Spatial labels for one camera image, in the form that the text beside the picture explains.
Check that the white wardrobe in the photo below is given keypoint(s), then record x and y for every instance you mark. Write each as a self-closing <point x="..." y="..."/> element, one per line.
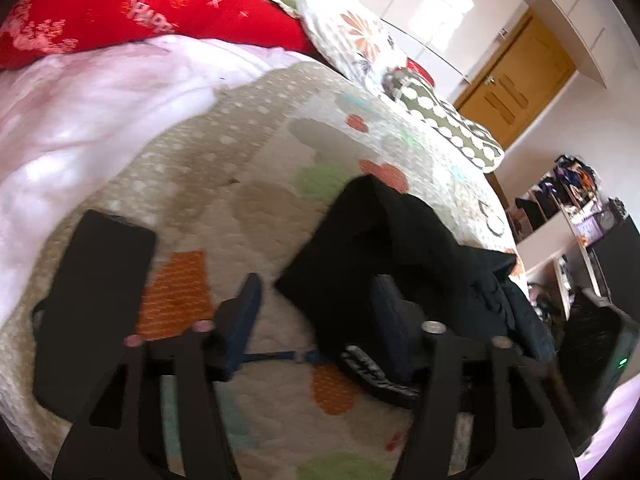
<point x="425" y="5"/>

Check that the floral pillow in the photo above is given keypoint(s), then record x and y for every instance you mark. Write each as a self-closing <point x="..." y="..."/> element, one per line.
<point x="350" y="35"/>

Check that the red printed pillow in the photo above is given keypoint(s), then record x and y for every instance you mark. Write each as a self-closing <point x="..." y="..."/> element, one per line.
<point x="150" y="5"/>

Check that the wooden door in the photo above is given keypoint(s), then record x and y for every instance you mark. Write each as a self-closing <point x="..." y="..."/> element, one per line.
<point x="520" y="80"/>

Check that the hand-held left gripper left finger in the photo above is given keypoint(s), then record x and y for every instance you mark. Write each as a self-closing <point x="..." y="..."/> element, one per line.
<point x="244" y="317"/>

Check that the white blanket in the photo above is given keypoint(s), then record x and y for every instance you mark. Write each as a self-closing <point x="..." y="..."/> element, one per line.
<point x="90" y="110"/>

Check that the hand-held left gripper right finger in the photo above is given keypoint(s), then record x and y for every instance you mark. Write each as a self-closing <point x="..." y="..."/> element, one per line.
<point x="389" y="320"/>

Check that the black pants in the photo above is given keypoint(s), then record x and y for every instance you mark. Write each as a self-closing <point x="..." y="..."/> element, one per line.
<point x="400" y="240"/>

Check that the green polka dot pillow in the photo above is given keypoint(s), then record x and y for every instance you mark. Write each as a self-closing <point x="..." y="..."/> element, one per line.
<point x="445" y="115"/>

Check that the black screen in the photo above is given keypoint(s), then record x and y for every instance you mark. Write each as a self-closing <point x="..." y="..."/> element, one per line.
<point x="617" y="260"/>

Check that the cluttered white shelf unit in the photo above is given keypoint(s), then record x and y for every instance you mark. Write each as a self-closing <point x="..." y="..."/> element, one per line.
<point x="565" y="200"/>

